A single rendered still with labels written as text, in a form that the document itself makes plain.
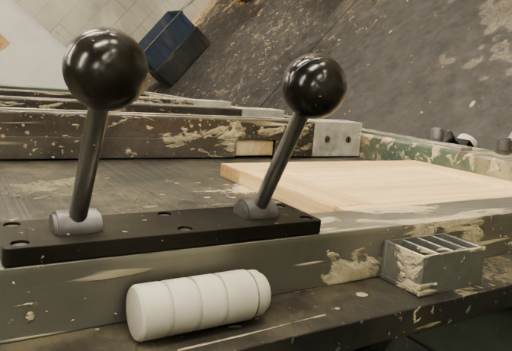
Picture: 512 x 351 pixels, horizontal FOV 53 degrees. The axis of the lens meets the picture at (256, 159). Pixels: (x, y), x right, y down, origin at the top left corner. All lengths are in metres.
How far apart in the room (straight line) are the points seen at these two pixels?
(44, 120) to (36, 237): 0.52
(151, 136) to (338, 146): 0.40
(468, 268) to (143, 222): 0.24
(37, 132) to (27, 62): 3.65
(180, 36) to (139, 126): 4.21
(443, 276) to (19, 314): 0.28
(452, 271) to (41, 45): 4.19
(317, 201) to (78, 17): 5.41
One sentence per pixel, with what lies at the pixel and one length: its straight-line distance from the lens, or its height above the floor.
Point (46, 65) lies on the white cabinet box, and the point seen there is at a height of 0.98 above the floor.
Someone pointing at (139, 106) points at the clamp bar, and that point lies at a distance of 1.15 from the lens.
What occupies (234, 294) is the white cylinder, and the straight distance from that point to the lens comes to 0.30.
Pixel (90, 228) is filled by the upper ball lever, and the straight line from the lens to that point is 0.30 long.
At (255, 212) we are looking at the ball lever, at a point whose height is 1.36.
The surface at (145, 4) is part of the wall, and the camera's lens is 6.00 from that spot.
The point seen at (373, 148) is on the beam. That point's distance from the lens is 1.08.
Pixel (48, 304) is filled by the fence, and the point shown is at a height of 1.44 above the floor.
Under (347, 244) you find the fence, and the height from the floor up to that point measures 1.29.
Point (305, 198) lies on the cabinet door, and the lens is 0.58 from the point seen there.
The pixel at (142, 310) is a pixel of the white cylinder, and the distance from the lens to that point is 0.28.
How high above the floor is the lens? 1.56
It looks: 30 degrees down
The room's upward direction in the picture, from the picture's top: 45 degrees counter-clockwise
